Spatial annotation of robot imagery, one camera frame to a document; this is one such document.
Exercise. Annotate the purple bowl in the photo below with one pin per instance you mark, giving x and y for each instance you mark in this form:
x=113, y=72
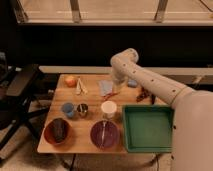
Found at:
x=104, y=134

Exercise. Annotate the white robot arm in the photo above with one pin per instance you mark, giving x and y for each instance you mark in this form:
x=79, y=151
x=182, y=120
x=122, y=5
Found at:
x=192, y=136

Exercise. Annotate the blue plastic cup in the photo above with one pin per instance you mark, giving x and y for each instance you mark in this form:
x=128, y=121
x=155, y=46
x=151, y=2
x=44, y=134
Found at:
x=68, y=109

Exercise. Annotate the orange bowl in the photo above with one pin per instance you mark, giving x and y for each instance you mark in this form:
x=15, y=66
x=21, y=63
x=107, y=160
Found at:
x=49, y=136

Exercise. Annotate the small metal cup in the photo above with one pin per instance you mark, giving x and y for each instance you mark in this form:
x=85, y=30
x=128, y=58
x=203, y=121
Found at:
x=82, y=110

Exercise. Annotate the green plastic tray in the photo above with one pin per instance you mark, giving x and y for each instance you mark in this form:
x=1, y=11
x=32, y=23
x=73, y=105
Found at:
x=147, y=128

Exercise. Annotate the white paper cup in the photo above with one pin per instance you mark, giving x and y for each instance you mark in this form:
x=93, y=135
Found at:
x=108, y=109

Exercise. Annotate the translucent tan gripper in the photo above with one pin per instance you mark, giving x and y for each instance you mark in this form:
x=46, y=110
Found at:
x=117, y=86

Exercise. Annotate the black office chair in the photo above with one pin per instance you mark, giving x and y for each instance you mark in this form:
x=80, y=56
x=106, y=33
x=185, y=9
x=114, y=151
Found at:
x=17, y=91

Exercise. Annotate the red chili pepper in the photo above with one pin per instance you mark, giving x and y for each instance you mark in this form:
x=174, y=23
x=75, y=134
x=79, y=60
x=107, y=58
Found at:
x=106, y=97

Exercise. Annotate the dark object in bowl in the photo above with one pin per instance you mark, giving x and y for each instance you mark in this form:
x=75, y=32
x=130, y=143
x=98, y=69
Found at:
x=58, y=130

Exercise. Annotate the orange fruit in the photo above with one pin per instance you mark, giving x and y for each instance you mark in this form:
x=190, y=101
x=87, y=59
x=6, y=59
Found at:
x=70, y=81

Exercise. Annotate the pale banana peel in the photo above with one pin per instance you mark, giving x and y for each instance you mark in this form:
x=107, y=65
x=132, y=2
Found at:
x=80, y=87

